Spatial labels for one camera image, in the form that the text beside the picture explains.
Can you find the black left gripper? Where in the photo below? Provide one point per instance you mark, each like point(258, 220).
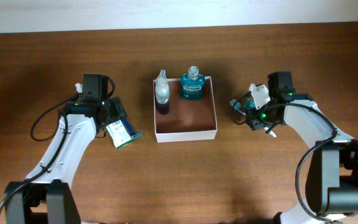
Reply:
point(119, 107)

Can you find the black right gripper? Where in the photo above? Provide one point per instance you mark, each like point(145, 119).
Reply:
point(255, 122)

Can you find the Colgate toothpaste tube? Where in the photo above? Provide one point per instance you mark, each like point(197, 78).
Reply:
point(249, 105)

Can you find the blue white toothbrush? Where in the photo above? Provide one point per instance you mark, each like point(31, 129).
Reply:
point(237, 107)

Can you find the blue Listerine mouthwash bottle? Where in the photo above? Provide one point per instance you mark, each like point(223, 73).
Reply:
point(192, 84)

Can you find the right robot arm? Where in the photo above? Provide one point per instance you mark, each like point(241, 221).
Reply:
point(326, 177)

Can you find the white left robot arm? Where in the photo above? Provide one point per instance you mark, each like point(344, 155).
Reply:
point(45, 196)

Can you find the green white soap bar pack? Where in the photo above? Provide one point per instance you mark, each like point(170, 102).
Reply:
point(119, 134)

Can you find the blue disposable razor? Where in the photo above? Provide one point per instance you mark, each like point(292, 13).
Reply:
point(134, 135)

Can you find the pink cardboard box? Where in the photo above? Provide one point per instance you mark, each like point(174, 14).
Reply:
point(187, 120)

